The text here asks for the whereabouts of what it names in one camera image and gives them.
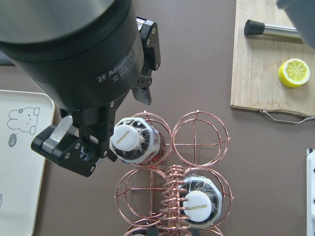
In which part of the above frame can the cream rabbit tray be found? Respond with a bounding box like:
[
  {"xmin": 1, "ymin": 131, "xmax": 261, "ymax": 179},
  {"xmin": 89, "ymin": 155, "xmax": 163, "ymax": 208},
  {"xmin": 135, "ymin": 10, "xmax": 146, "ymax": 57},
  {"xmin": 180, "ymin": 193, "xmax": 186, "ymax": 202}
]
[{"xmin": 0, "ymin": 90, "xmax": 55, "ymax": 236}]

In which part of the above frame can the steel muddler black tip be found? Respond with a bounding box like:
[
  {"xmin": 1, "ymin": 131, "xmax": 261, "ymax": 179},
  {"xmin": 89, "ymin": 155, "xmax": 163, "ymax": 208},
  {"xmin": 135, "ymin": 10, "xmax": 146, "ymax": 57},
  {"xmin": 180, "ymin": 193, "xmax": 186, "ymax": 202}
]
[{"xmin": 244, "ymin": 19, "xmax": 304, "ymax": 43}]

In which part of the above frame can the tea bottle white cap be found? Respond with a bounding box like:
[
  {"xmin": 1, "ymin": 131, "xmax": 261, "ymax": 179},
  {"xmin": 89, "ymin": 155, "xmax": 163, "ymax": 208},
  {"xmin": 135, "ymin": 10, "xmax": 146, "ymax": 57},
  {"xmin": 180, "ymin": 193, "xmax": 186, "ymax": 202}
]
[{"xmin": 109, "ymin": 117, "xmax": 169, "ymax": 166}]

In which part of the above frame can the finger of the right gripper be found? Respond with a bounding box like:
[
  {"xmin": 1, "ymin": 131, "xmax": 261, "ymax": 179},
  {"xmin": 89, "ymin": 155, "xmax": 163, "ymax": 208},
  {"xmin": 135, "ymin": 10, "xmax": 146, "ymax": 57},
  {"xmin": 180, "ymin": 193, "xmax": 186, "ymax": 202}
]
[{"xmin": 31, "ymin": 101, "xmax": 118, "ymax": 177}]

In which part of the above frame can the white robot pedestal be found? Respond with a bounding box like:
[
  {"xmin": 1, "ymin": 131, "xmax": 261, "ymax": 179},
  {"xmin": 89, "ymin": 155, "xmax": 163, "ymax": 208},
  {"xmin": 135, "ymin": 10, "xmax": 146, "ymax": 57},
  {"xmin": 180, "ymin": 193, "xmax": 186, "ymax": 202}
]
[{"xmin": 306, "ymin": 148, "xmax": 315, "ymax": 236}]

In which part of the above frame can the bamboo cutting board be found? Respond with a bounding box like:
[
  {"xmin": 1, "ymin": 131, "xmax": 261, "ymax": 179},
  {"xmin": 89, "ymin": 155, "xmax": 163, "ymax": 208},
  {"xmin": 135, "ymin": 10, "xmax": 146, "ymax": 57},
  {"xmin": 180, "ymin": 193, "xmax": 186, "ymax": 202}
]
[{"xmin": 230, "ymin": 0, "xmax": 315, "ymax": 117}]

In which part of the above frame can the copper wire bottle basket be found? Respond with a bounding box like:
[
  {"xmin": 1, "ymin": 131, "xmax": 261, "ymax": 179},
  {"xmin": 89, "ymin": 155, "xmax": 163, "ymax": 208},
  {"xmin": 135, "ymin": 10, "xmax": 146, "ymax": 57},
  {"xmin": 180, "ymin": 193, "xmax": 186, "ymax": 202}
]
[{"xmin": 114, "ymin": 110, "xmax": 233, "ymax": 236}]

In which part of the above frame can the yellow half lemon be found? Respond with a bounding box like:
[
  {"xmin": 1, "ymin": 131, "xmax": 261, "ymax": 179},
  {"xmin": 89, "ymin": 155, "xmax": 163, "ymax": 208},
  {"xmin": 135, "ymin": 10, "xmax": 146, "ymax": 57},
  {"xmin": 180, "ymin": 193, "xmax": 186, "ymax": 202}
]
[{"xmin": 278, "ymin": 58, "xmax": 311, "ymax": 88}]

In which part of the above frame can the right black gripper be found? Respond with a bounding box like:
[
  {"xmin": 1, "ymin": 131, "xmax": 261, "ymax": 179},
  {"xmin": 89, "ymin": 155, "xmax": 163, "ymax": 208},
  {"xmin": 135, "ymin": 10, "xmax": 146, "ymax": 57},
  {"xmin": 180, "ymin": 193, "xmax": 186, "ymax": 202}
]
[{"xmin": 0, "ymin": 0, "xmax": 161, "ymax": 129}]

